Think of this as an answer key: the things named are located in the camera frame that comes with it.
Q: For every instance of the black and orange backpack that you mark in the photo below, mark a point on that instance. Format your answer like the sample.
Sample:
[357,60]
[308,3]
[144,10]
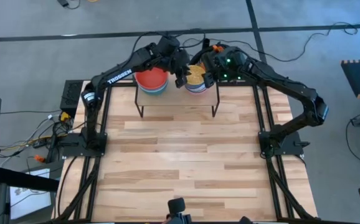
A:
[218,48]

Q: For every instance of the yellow connector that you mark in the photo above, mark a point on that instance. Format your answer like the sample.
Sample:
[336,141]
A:
[64,116]

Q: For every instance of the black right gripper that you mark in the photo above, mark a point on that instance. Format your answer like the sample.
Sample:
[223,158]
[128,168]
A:
[215,65]

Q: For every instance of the white paper sheet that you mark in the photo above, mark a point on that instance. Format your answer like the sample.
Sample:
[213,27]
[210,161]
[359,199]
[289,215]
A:
[30,202]

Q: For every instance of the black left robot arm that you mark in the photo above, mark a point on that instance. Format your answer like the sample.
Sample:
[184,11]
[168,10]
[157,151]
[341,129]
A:
[121,74]

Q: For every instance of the large plain blue bowl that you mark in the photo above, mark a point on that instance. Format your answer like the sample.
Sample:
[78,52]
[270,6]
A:
[153,92]

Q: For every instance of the black table-level camera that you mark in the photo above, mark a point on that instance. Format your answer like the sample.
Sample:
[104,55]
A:
[177,207]

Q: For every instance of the black power adapter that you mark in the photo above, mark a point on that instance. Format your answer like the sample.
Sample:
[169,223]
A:
[63,2]

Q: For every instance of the black stand bar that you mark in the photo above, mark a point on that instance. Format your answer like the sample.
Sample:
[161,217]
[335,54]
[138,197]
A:
[27,180]

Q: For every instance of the red bowl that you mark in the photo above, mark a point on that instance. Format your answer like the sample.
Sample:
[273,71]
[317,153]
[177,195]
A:
[152,79]

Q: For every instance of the yellow bowl blue diamond outside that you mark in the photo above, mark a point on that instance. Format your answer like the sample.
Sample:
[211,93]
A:
[195,74]

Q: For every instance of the black metal table frame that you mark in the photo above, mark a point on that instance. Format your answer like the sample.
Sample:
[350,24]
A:
[260,84]

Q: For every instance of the orange connector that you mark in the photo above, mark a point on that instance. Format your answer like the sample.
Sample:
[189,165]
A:
[39,158]

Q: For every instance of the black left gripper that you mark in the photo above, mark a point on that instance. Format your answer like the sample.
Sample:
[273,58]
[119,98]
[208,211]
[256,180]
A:
[180,62]

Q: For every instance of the black power box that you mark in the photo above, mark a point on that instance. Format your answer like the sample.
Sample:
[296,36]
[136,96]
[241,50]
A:
[71,96]

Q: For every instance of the wooden shelf black metal legs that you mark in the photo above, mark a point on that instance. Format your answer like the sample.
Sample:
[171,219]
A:
[177,98]

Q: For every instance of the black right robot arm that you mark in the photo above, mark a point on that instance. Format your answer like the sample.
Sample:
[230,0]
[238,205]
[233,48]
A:
[286,84]

